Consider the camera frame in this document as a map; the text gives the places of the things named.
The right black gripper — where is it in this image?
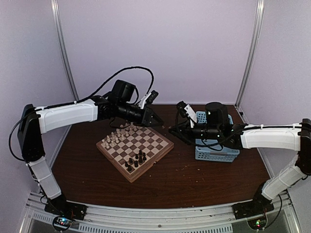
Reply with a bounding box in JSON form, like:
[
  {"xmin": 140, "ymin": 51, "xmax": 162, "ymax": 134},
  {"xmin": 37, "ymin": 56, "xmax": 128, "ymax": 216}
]
[{"xmin": 168, "ymin": 119, "xmax": 221, "ymax": 146}]

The wooden chess board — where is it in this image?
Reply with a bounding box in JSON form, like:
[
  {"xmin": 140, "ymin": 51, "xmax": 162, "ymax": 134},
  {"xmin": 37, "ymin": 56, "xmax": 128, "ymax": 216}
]
[{"xmin": 96, "ymin": 126, "xmax": 174, "ymax": 183}]

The light blue plastic basket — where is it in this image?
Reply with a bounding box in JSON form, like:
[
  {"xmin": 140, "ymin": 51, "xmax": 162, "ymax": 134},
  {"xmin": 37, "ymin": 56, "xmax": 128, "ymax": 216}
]
[{"xmin": 195, "ymin": 111, "xmax": 241, "ymax": 163}]

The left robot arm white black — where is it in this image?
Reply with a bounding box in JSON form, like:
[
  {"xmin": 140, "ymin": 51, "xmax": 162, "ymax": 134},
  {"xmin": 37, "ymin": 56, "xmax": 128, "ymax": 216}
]
[{"xmin": 13, "ymin": 80, "xmax": 163, "ymax": 216}]

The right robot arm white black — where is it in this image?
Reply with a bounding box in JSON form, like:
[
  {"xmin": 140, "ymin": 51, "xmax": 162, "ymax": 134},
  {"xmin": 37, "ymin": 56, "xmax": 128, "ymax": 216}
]
[{"xmin": 169, "ymin": 101, "xmax": 311, "ymax": 215}]

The row of white chess pieces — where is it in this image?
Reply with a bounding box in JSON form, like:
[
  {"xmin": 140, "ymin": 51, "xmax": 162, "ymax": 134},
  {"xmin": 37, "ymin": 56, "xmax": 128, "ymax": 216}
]
[{"xmin": 101, "ymin": 122, "xmax": 138, "ymax": 149}]

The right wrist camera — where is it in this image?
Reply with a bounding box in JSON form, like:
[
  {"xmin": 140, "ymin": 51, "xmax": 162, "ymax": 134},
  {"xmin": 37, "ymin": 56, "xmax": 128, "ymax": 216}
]
[{"xmin": 176, "ymin": 101, "xmax": 197, "ymax": 128}]

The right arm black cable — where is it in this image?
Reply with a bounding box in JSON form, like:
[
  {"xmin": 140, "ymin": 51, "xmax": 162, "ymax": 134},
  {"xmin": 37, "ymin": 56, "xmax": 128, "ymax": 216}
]
[{"xmin": 175, "ymin": 111, "xmax": 224, "ymax": 151}]

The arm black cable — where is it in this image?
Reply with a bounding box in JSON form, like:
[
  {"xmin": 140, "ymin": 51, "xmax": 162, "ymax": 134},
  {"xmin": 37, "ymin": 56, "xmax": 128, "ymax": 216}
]
[
  {"xmin": 175, "ymin": 111, "xmax": 224, "ymax": 151},
  {"xmin": 77, "ymin": 67, "xmax": 155, "ymax": 102}
]

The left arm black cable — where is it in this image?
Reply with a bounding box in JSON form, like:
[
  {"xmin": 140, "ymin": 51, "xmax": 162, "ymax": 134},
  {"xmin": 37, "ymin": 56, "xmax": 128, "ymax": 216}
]
[{"xmin": 77, "ymin": 67, "xmax": 155, "ymax": 102}]

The front aluminium rail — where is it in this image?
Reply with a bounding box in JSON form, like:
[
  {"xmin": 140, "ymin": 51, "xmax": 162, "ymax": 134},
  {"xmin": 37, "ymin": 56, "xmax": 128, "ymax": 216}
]
[{"xmin": 17, "ymin": 192, "xmax": 302, "ymax": 233}]

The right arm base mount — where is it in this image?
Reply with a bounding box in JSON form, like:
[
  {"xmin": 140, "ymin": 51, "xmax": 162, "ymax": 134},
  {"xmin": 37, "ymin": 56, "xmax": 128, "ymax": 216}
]
[{"xmin": 232, "ymin": 200, "xmax": 274, "ymax": 219}]

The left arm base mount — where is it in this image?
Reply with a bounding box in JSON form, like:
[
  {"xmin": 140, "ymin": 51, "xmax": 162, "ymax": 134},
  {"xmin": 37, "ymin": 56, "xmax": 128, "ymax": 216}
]
[{"xmin": 44, "ymin": 198, "xmax": 87, "ymax": 220}]

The right aluminium frame post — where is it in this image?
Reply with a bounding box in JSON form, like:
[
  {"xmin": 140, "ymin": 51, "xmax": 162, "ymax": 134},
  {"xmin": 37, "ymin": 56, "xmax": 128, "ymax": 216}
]
[{"xmin": 235, "ymin": 0, "xmax": 265, "ymax": 109}]

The aluminium frame post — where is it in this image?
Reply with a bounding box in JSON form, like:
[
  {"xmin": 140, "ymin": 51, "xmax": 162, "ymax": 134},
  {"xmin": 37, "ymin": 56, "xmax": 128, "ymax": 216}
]
[
  {"xmin": 51, "ymin": 0, "xmax": 79, "ymax": 100},
  {"xmin": 235, "ymin": 0, "xmax": 265, "ymax": 109}
]

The left aluminium frame post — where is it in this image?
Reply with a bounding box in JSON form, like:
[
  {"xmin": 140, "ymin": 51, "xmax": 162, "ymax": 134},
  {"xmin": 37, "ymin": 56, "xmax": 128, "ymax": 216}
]
[{"xmin": 51, "ymin": 0, "xmax": 79, "ymax": 100}]

